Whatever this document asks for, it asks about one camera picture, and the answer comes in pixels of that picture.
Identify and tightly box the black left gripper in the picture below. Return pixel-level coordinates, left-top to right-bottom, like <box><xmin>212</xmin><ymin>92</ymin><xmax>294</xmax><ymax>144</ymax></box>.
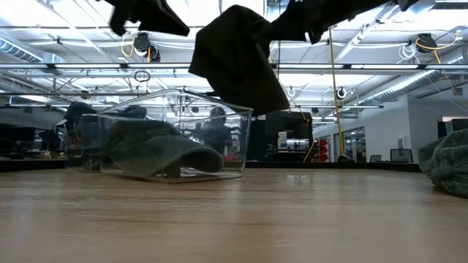
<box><xmin>95</xmin><ymin>0</ymin><xmax>192</xmax><ymax>38</ymax></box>

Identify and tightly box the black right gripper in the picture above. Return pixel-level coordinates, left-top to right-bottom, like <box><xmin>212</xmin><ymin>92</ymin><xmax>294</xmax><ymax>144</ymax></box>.
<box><xmin>270</xmin><ymin>0</ymin><xmax>400</xmax><ymax>45</ymax></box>

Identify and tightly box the green fabric cap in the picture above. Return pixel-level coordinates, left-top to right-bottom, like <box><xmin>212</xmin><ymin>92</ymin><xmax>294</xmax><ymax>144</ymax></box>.
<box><xmin>105</xmin><ymin>118</ymin><xmax>225</xmax><ymax>178</ymax></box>
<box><xmin>416</xmin><ymin>128</ymin><xmax>468</xmax><ymax>200</ymax></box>
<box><xmin>187</xmin><ymin>4</ymin><xmax>292</xmax><ymax>118</ymax></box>

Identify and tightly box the black monitor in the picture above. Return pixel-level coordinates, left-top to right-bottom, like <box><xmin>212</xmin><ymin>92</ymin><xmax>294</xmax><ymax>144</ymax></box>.
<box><xmin>264</xmin><ymin>110</ymin><xmax>314</xmax><ymax>140</ymax></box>

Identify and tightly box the person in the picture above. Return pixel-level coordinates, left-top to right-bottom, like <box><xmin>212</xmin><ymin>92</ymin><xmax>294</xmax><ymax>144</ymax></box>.
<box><xmin>198</xmin><ymin>106</ymin><xmax>235</xmax><ymax>162</ymax></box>

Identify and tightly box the clear plastic bin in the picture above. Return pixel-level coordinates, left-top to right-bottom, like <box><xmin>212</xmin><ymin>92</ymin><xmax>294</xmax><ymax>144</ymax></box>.
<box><xmin>95</xmin><ymin>88</ymin><xmax>254</xmax><ymax>184</ymax></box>
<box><xmin>78</xmin><ymin>113</ymin><xmax>111</xmax><ymax>173</ymax></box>

